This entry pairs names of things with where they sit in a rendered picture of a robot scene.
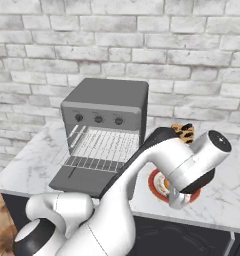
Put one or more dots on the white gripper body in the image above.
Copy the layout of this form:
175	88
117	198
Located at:
178	200

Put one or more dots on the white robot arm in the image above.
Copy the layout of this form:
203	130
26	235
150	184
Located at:
108	213

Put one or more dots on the tan bagel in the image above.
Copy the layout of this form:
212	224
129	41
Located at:
166	184

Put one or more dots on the red rimmed plate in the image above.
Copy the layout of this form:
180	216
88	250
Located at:
156	186

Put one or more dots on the grey toaster oven door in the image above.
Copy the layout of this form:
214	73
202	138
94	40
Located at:
82	181

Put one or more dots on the black toaster oven knob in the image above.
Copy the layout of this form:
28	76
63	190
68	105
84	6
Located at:
98	119
79	117
118	120

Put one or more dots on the grey toaster oven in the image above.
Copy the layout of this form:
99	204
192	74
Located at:
108	96

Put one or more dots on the brown patterned block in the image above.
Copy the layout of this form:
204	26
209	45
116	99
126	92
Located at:
182	130

